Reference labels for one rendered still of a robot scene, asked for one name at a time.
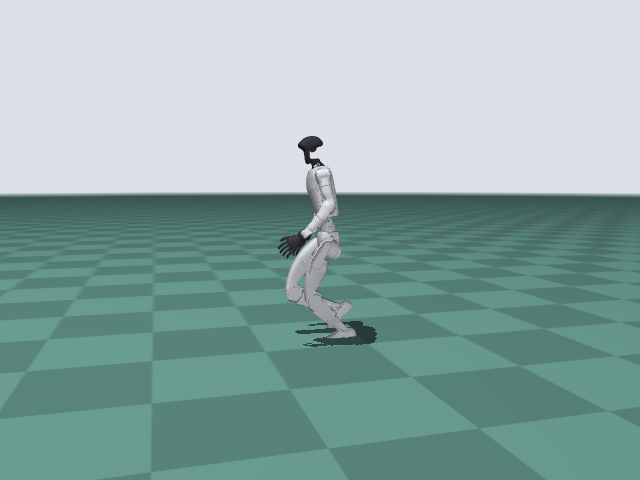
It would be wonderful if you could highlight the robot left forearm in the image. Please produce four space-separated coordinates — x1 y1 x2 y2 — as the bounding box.
301 202 332 238

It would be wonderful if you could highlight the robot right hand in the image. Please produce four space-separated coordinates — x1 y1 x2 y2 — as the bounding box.
288 238 311 256

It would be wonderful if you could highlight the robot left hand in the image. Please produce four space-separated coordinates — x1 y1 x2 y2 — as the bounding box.
278 228 312 258

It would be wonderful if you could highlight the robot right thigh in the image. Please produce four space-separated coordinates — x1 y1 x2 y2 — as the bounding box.
285 237 318 301

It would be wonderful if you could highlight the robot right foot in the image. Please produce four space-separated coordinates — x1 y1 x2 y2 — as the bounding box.
327 301 353 328

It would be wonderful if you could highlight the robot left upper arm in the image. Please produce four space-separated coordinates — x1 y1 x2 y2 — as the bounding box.
315 169 336 215

